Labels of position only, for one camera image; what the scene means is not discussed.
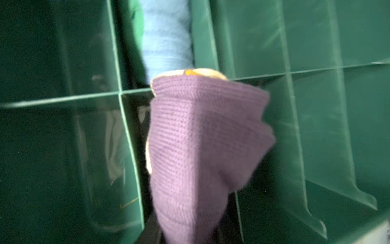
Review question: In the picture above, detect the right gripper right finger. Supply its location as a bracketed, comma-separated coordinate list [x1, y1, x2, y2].
[214, 193, 243, 244]

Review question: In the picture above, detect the purple striped sock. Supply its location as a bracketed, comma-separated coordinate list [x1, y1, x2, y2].
[146, 69, 275, 244]

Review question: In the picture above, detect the blue orange striped sock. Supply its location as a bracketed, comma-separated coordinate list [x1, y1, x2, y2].
[128, 1, 194, 85]

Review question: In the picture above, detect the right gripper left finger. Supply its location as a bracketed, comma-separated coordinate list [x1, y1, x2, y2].
[135, 212, 163, 244]

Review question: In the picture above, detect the green compartment tray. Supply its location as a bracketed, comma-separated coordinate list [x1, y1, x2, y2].
[1, 1, 390, 244]

